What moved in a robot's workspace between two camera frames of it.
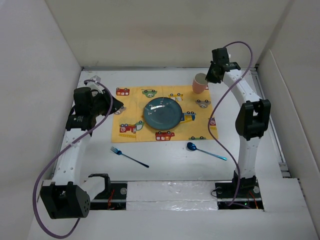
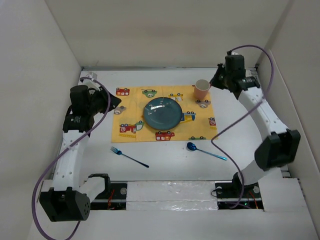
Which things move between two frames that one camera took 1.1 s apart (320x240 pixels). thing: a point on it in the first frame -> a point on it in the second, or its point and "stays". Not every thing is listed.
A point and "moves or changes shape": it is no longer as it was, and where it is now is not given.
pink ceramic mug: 199,83 moves or changes shape
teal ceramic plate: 162,113 stays
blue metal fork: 119,152 stays
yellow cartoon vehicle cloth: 130,125 stays
